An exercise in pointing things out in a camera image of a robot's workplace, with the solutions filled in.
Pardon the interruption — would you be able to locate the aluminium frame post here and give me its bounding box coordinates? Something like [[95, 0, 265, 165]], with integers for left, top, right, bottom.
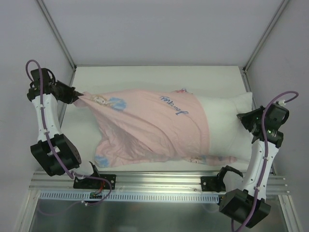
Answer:
[[35, 0, 77, 71], [243, 0, 290, 73]]

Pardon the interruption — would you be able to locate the thin purple left base cable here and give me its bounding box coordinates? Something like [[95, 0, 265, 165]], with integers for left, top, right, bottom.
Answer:
[[37, 200, 97, 216]]

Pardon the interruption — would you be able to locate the white slotted cable duct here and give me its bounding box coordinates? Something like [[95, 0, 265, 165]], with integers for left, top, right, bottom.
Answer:
[[39, 190, 219, 204]]

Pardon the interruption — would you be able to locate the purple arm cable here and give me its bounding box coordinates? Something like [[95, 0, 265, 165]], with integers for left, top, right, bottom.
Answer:
[[230, 91, 299, 232], [25, 60, 112, 206]]

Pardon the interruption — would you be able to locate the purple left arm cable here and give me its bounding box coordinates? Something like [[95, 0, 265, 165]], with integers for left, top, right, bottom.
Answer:
[[25, 60, 112, 206]]

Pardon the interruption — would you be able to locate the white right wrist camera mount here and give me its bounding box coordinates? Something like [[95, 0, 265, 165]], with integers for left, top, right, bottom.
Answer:
[[278, 100, 287, 107]]

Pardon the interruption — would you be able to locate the aluminium mounting rail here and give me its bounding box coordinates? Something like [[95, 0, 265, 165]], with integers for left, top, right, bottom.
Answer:
[[28, 170, 288, 194]]

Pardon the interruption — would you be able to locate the left aluminium frame post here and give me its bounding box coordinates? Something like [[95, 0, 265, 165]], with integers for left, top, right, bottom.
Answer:
[[35, 0, 77, 71]]

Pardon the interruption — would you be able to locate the blue and pink printed pillowcase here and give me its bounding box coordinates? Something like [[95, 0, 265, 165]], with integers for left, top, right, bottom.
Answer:
[[74, 89, 237, 168]]

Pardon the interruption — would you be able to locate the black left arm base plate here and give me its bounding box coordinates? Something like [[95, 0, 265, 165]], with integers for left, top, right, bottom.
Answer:
[[73, 174, 117, 190]]

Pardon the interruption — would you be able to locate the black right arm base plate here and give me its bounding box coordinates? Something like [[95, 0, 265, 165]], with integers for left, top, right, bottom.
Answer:
[[200, 176, 225, 192]]

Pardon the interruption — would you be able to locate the white pillow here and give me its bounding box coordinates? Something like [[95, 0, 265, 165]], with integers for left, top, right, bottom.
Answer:
[[197, 92, 253, 165]]

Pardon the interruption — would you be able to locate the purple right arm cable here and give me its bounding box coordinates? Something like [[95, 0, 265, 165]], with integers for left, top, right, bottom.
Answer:
[[230, 91, 299, 232]]

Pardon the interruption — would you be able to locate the right aluminium frame post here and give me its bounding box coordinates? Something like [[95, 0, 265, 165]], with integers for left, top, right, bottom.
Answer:
[[243, 0, 290, 73]]

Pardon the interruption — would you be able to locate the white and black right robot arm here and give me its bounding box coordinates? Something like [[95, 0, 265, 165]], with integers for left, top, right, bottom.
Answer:
[[216, 102, 289, 232]]

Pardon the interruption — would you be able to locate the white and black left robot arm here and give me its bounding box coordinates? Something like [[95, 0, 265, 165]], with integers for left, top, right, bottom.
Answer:
[[27, 68, 104, 189]]

